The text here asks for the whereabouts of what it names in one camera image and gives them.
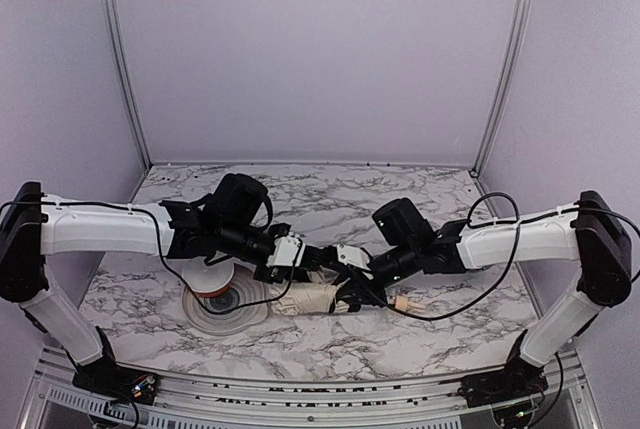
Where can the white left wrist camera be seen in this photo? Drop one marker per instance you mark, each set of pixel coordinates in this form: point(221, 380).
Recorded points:
point(291, 251)

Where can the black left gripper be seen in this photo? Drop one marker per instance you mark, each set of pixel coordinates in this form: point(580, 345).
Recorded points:
point(279, 272)

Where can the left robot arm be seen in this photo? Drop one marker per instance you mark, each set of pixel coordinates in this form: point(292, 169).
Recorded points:
point(36, 225)

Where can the beige and black umbrella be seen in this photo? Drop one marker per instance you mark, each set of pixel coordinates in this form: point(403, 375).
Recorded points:
point(313, 298)

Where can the grey collapsed silicone lid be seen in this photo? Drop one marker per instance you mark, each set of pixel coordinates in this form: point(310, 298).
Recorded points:
point(227, 314)

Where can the right aluminium frame post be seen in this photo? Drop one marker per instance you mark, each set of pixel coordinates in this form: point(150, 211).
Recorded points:
point(514, 46)

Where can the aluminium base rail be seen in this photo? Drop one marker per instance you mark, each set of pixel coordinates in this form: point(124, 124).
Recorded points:
point(193, 401)

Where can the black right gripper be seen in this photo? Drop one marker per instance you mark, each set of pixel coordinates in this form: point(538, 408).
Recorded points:
point(361, 275)

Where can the left aluminium frame post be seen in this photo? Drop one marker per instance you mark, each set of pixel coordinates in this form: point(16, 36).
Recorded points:
point(125, 82)

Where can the white bowl red rim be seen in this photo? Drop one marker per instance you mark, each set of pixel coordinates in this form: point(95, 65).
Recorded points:
point(208, 281)

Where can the aluminium frame post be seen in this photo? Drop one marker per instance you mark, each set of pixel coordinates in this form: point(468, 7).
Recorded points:
point(125, 82)
point(514, 46)

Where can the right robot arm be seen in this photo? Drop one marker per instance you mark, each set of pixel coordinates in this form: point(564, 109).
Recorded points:
point(587, 232)

